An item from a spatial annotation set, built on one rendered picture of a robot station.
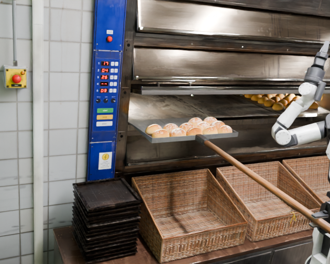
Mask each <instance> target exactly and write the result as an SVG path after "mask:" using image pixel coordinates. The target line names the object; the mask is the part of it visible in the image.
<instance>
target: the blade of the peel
mask: <svg viewBox="0 0 330 264"><path fill-rule="evenodd" d="M192 118H193V117H187V118H164V119H140V120H128V122H129V123H130V124H131V125H132V126H133V127H135V128H136V129H137V130H138V131H139V132H140V133H141V134H142V135H143V136H144V137H146V138H147V139H148V140H149V141H150V142H151V143H159V142H173V141H186V140H195V136H196V135H190V136H175V137H160V138H152V136H151V135H147V134H146V132H145V131H146V128H147V127H148V126H149V125H152V124H157V125H159V126H161V128H162V129H163V128H164V126H165V125H167V124H169V123H172V124H176V125H177V126H178V128H179V127H180V126H181V125H182V124H184V123H188V122H189V120H190V119H192ZM199 118H200V119H201V120H202V121H203V120H204V119H206V117H199ZM203 136H204V137H206V138H207V139H213V138H227V137H238V132H237V131H235V130H232V133H220V134H205V135H203Z"/></svg>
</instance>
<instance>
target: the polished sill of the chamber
mask: <svg viewBox="0 0 330 264"><path fill-rule="evenodd" d="M328 114H330V113H320V114H299V115H298V116H297V117H296V119H295V120H294V122H310V121H321V120H325V118H326V116H327V115H328ZM279 117H280V115H270V116H245V117H220V118H216V119H217V120H218V121H221V122H223V123H224V124H225V125H227V126H232V125H251V124H271V123H276V121H277V119H278V118H279ZM134 130H137V129H136V128H135V127H133V126H132V125H131V124H130V123H129V122H128V128H127V131H134Z"/></svg>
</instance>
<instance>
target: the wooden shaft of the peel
mask: <svg viewBox="0 0 330 264"><path fill-rule="evenodd" d="M204 145H206V146H207V147H208V148H210V149H211V150H212V151H214V152H215V153H217V154H218V155H219V156H221V157H222V158H224V159H225V160H226V161H228V162H229V163H231V164H232V165H233V166H235V167H236V168H237V169H239V170H240V171H242V172H243V173H244V174H246V175H247V176H249V177H250V178H252V179H253V180H254V181H256V182H257V183H259V184H260V185H261V186H263V187H264V188H265V189H267V190H268V191H270V192H271V193H272V194H274V195H275V196H277V197H278V198H279V199H281V200H283V201H284V202H285V203H287V204H288V205H289V206H291V207H292V208H294V209H295V210H296V211H298V212H299V213H301V214H302V215H303V216H305V217H306V218H308V219H309V220H310V221H312V222H313V223H314V224H316V225H317V226H319V227H320V228H321V229H323V230H324V231H326V232H327V233H329V234H330V224H329V223H328V222H327V221H325V220H323V219H322V218H317V219H315V218H313V217H312V216H311V214H314V213H313V212H312V211H310V210H309V209H307V208H306V207H305V206H303V205H302V204H300V203H299V202H297V201H296V200H294V199H293V198H291V197H290V196H288V195H287V194H285V193H284V192H282V191H281V190H279V189H278V188H277V187H275V186H274V185H272V184H271V183H269V182H268V181H267V180H265V179H264V178H262V177H261V176H259V175H258V174H256V173H255V172H253V171H252V170H250V169H249V168H248V167H246V166H245V165H243V164H242V163H240V162H239V161H237V160H236V159H234V158H233V157H231V156H230V155H229V154H227V153H226V152H224V151H222V150H221V149H220V148H218V147H217V146H215V145H214V144H212V143H211V142H210V141H208V140H206V141H205V142H204Z"/></svg>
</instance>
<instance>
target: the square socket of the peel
mask: <svg viewBox="0 0 330 264"><path fill-rule="evenodd" d="M195 140H196V141H198V142H199V143H200V144H202V145H203V146H205V145H204V142H205V141H206V140H208V141H209V139H207V138H206V137H204V136H203V135H201V134H196V136H195Z"/></svg>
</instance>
